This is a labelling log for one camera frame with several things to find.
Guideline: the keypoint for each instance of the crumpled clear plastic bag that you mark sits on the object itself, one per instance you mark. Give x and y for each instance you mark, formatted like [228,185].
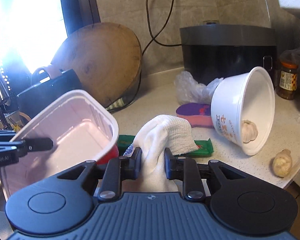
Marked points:
[188,90]

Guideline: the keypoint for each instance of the garlic bulb in bowl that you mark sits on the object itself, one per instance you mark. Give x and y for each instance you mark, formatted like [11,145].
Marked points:
[249,131]

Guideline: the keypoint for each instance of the green white striped cloth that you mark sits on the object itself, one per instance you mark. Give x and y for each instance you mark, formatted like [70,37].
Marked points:
[118,105]

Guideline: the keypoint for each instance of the glass jar with orange lid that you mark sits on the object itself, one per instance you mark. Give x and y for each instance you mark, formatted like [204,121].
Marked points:
[288,80]

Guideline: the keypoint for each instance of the purple pink sponge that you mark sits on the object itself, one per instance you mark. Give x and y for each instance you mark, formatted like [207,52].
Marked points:
[198,115]

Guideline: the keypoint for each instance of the black square appliance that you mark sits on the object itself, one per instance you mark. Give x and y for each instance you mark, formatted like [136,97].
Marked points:
[222,50]

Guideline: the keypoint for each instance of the garlic bulb on counter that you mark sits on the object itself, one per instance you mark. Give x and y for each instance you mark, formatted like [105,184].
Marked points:
[282,163]

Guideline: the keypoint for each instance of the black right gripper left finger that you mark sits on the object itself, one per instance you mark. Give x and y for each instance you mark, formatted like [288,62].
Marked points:
[115,172]

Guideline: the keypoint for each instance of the pink plastic rectangular container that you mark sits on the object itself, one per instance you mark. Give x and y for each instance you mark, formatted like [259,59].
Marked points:
[81,129]

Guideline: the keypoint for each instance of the round wooden cutting board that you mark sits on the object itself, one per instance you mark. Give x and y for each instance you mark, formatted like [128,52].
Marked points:
[106,58]

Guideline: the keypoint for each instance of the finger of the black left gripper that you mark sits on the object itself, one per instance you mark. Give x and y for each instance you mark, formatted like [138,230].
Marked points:
[39,144]

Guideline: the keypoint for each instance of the white cloth rag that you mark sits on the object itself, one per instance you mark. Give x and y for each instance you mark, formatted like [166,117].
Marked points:
[163,131]

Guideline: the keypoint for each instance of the white paper noodle bowl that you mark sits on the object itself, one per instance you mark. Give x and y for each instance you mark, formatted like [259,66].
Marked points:
[249,96]

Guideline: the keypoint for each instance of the green snack wrapper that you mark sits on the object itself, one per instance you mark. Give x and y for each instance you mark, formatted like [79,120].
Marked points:
[205,147]

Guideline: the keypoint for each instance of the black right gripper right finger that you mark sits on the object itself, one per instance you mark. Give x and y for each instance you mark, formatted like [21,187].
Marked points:
[189,172]

